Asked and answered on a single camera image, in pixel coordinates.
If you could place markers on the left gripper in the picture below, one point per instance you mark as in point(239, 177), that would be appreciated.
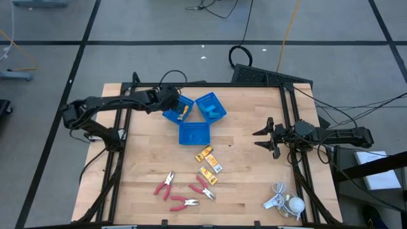
point(167, 97)

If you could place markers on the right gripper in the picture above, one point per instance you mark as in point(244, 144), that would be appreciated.
point(283, 135)

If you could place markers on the small yellow cardboard box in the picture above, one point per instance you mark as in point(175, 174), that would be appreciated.
point(183, 113)
point(203, 153)
point(213, 163)
point(208, 175)

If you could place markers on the teal rectangular eraser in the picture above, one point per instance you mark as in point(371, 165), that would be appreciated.
point(209, 108)
point(214, 115)

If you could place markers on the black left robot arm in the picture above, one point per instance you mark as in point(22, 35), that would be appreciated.
point(105, 101)

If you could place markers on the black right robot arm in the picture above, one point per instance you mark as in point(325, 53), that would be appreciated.
point(343, 135)

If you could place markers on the blue slotted plastic basket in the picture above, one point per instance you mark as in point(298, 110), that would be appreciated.
point(194, 133)
point(219, 103)
point(187, 103)

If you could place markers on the black perforated computer case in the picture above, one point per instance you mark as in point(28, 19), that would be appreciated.
point(270, 76)

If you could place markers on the white round bulb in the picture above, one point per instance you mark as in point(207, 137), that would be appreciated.
point(296, 205)

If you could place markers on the clear round dish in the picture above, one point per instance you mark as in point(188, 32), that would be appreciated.
point(286, 211)

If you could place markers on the black desk bar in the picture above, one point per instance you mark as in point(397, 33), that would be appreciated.
point(372, 165)

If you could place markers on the dark grey side cabinet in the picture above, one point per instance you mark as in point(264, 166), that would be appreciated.
point(356, 203)

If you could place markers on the white booklet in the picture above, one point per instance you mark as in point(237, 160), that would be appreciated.
point(381, 181)

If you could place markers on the grey metal stand foot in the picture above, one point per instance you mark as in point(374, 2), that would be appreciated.
point(16, 75)
point(39, 3)

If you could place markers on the black caster base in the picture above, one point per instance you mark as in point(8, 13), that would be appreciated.
point(4, 108)

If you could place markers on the black aluminium table frame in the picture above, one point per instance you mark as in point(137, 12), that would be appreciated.
point(222, 85)

